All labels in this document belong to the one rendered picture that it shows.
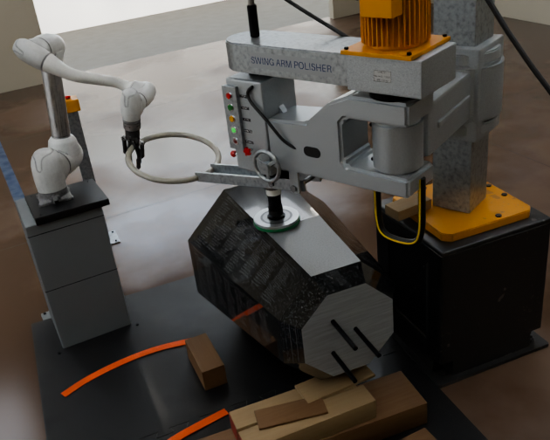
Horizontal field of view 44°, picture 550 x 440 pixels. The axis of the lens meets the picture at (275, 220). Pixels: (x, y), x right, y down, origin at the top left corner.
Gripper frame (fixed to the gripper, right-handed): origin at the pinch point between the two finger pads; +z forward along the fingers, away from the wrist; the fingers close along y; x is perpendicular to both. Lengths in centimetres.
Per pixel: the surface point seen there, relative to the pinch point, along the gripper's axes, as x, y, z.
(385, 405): -53, 162, 49
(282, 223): -23, 95, -8
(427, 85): -43, 149, -98
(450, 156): 22, 157, -40
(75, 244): -33, -18, 40
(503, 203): 31, 185, -17
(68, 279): -41, -19, 59
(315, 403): -71, 135, 42
